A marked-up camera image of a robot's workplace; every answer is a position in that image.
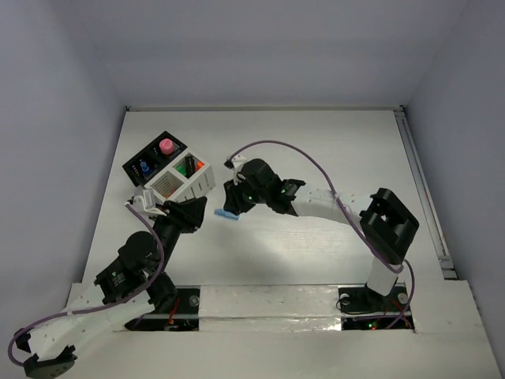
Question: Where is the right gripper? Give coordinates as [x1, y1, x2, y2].
[223, 173, 269, 216]

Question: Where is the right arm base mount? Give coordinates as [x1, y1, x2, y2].
[335, 284, 414, 331]

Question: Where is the black slotted organizer box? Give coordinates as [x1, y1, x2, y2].
[122, 131, 187, 186]

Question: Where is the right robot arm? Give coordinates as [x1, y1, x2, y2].
[223, 156, 419, 310]

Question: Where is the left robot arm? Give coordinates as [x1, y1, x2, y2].
[9, 197, 208, 378]

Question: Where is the pink-capped clear pencil tube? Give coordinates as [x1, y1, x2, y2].
[159, 138, 175, 156]

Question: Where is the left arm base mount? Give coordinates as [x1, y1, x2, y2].
[125, 286, 200, 332]

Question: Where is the aluminium side rail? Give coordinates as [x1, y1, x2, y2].
[393, 109, 459, 280]

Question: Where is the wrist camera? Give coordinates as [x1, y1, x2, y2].
[125, 189, 159, 215]
[224, 154, 248, 185]

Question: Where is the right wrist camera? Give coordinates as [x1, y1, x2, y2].
[224, 154, 248, 185]

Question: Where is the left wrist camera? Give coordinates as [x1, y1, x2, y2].
[125, 189, 159, 215]

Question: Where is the white slotted organizer box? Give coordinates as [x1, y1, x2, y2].
[144, 148, 215, 202]

